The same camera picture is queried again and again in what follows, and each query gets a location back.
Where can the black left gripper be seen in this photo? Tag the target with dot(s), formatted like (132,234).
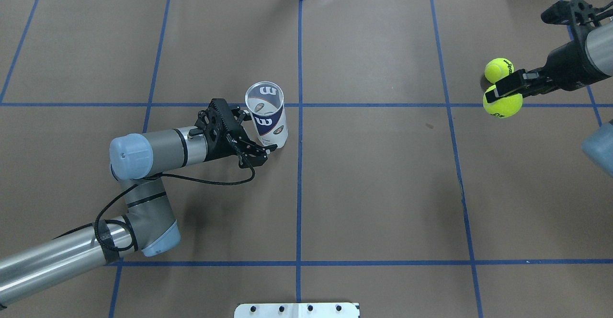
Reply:
(221,149)

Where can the white Wilson tennis ball can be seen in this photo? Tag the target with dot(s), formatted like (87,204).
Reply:
(265,102)

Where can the yellow tennis ball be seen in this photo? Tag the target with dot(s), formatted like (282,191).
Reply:
(497,69)
(503,108)

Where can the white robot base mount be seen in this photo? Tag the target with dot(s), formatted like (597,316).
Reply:
(298,310)

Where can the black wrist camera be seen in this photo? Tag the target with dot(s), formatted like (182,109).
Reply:
(217,120)
(576,12)

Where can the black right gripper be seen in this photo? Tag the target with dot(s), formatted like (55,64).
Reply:
(568,62)

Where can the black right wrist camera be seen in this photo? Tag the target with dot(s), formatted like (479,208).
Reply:
(576,12)

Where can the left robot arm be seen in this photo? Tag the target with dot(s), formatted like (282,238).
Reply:
(140,217)

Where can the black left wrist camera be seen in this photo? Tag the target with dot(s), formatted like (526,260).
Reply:
(217,120)

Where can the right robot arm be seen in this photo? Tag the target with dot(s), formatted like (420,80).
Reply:
(598,43)

